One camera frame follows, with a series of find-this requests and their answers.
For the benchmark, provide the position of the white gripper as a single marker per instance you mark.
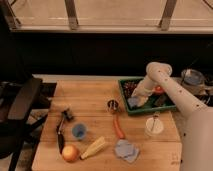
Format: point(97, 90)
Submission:
point(144, 90)

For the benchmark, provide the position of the blue sponge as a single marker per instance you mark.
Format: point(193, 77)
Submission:
point(133, 102)

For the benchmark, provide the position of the green plastic tray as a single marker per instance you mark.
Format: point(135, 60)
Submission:
point(149, 106)

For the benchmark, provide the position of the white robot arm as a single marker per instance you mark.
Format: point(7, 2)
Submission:
point(197, 148)

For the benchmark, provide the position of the red bowl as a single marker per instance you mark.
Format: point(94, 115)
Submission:
point(158, 90)

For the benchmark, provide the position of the small metal cup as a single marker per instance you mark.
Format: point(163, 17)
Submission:
point(113, 106)

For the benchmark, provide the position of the white cup with fork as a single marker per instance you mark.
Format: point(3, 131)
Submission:
point(154, 126)

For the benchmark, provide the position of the metal bowl blue content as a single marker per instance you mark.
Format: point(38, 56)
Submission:
point(192, 77)

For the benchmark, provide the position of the orange carrot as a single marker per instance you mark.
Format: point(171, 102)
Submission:
point(120, 134)

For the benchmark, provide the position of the crumpled blue cloth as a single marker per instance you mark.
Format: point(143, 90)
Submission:
point(126, 150)

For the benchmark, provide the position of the small blue cup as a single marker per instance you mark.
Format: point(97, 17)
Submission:
point(79, 131)

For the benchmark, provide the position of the red yellow apple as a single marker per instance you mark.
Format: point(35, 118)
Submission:
point(70, 153)

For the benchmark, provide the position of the black office chair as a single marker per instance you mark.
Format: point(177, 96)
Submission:
point(16, 102)

